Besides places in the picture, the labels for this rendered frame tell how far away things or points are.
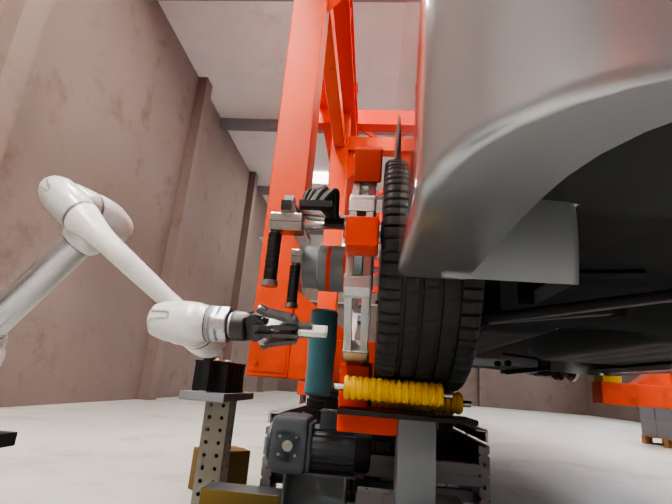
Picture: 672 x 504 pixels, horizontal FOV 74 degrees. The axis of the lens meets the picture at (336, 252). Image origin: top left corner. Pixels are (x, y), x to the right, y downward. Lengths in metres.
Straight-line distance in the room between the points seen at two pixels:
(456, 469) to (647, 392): 2.55
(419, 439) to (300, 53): 1.76
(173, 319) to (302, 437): 0.63
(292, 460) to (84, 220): 0.95
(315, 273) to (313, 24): 1.45
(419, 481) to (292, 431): 0.47
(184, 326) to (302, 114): 1.26
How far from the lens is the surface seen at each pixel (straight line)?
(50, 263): 1.65
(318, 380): 1.39
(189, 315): 1.13
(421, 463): 1.27
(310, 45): 2.34
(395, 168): 1.18
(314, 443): 1.57
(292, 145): 2.03
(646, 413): 8.47
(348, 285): 1.05
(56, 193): 1.48
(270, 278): 1.17
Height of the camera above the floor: 0.52
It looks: 16 degrees up
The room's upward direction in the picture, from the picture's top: 4 degrees clockwise
